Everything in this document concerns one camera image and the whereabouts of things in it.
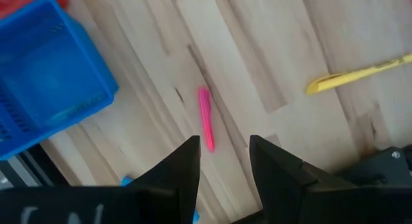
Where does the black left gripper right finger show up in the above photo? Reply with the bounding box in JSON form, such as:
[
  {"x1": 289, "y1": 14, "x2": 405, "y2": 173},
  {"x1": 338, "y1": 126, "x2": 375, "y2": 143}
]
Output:
[{"x1": 249, "y1": 135, "x2": 412, "y2": 224}]

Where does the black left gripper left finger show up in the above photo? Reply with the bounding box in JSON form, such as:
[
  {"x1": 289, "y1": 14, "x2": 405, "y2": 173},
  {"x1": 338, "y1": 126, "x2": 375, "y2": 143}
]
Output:
[{"x1": 0, "y1": 135, "x2": 201, "y2": 224}]

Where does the light blue marker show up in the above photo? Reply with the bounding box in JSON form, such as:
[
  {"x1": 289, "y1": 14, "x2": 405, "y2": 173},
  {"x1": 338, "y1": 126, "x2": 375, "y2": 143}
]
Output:
[{"x1": 120, "y1": 174, "x2": 201, "y2": 224}]

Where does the pink marker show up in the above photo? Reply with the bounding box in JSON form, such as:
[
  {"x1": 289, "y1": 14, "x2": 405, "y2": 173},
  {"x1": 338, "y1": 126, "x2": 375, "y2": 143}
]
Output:
[{"x1": 197, "y1": 86, "x2": 216, "y2": 153}]

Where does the yellow marker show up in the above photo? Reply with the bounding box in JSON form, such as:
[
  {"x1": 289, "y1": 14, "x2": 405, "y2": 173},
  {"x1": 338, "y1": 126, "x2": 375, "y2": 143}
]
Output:
[{"x1": 304, "y1": 52, "x2": 412, "y2": 97}]

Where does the blue plastic basket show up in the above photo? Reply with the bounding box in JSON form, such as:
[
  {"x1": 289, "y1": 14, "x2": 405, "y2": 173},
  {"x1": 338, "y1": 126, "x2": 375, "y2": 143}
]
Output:
[{"x1": 0, "y1": 0, "x2": 119, "y2": 161}]

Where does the red plastic basket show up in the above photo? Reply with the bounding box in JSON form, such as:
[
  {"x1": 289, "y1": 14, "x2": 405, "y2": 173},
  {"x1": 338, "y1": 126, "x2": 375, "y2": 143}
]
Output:
[{"x1": 0, "y1": 0, "x2": 70, "y2": 19}]

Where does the black aluminium table frame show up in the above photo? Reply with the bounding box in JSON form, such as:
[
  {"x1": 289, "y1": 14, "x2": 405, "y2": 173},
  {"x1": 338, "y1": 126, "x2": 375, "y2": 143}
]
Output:
[{"x1": 0, "y1": 143, "x2": 70, "y2": 189}]

